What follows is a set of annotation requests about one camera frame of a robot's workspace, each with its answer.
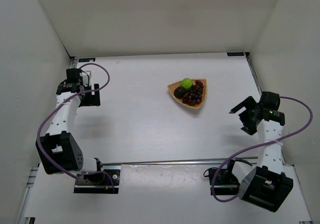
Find blue label sticker right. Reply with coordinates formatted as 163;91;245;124
227;52;245;57

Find dark red fake grapes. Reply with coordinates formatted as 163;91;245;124
182;80;204;107

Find green fake fruit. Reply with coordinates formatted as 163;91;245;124
180;78;193;91

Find orange woven fruit basket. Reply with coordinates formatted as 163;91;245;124
167;78;207;109

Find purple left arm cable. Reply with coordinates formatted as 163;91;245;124
36;63;116;193

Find left aluminium frame rail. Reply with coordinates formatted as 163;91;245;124
18;57;77;224

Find blue label sticker left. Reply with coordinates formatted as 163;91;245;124
78;58;95;63

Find aluminium frame rail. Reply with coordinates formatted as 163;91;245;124
18;57;77;224
102;157;286;167
244;52;287;166

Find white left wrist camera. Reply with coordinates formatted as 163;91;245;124
81;70;92;87

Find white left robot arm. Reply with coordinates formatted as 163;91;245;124
36;68;102;175

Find right aluminium frame rail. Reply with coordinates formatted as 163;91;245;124
244;52;287;166

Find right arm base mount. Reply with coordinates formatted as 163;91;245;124
214;157;253;196

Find dark purple fake fruit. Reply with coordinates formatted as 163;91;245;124
173;86;186;99

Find front aluminium frame rail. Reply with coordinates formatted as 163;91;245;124
102;157;286;167

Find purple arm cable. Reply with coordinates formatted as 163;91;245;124
36;63;116;193
210;96;314;202

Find blue label sticker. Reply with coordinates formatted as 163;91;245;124
227;52;245;57
78;58;95;63

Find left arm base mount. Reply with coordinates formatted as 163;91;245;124
73;165;121;194

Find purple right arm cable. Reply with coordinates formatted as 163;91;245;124
210;96;314;202

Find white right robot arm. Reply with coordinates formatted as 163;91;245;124
227;92;294;212

